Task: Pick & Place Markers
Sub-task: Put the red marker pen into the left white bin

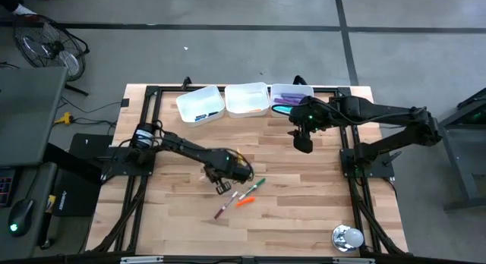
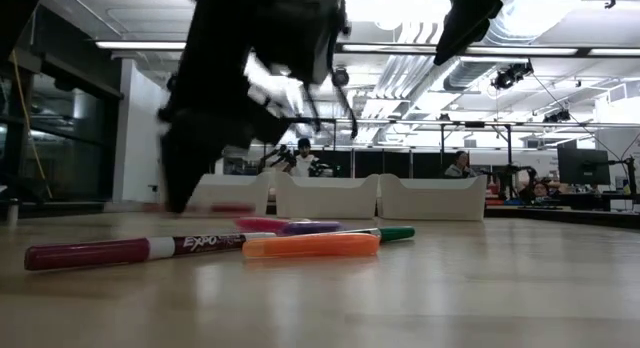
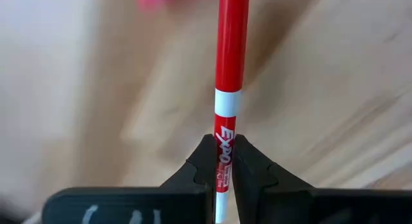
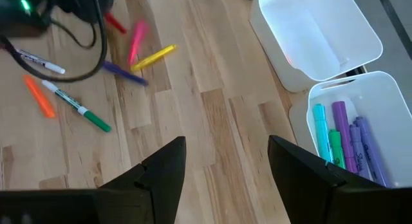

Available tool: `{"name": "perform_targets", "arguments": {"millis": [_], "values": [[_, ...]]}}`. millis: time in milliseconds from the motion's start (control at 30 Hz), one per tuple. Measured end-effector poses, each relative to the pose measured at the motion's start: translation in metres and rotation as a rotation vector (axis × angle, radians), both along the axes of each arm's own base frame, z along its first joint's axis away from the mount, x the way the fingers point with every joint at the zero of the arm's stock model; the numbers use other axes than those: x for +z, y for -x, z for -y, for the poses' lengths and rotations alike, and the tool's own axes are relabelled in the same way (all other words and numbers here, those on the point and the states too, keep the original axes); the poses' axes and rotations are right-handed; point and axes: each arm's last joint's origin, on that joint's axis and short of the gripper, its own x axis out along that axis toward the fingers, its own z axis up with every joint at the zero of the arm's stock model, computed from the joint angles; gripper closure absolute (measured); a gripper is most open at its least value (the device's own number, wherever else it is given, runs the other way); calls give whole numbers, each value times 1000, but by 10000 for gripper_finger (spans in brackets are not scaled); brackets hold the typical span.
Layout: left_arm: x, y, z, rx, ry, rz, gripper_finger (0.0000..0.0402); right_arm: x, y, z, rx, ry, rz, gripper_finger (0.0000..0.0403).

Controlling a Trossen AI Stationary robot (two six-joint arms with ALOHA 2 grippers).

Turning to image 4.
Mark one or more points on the green highlighter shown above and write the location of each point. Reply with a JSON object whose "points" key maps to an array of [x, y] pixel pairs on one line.
{"points": [[336, 150]]}

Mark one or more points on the white plastic bin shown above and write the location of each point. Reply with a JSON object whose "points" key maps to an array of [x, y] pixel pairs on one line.
{"points": [[322, 24], [392, 121]]}

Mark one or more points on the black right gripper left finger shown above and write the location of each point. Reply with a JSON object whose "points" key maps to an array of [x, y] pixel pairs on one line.
{"points": [[154, 192]]}

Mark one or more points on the teal chunky highlighter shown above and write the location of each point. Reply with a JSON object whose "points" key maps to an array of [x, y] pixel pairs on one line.
{"points": [[322, 130]]}

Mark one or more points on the green-capped white marker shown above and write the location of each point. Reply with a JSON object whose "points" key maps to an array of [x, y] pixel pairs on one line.
{"points": [[96, 121]]}

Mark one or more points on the yellow slim highlighter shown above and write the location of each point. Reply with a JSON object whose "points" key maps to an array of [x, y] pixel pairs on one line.
{"points": [[154, 57]]}

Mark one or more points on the orange slim highlighter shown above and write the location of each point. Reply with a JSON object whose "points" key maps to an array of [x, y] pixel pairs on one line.
{"points": [[40, 97]]}

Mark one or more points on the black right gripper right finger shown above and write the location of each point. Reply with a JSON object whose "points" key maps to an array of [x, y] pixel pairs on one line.
{"points": [[305, 192]]}

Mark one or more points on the purple slim highlighter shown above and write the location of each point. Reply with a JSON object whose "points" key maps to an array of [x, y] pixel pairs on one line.
{"points": [[125, 73]]}

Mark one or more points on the pink slim highlighter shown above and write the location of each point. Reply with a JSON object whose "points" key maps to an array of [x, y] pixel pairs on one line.
{"points": [[137, 40]]}

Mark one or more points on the magenta-capped white marker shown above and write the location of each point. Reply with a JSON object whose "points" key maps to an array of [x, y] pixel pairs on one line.
{"points": [[48, 64]]}

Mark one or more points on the black aluminium table frame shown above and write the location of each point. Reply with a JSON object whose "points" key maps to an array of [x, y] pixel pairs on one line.
{"points": [[357, 71]]}

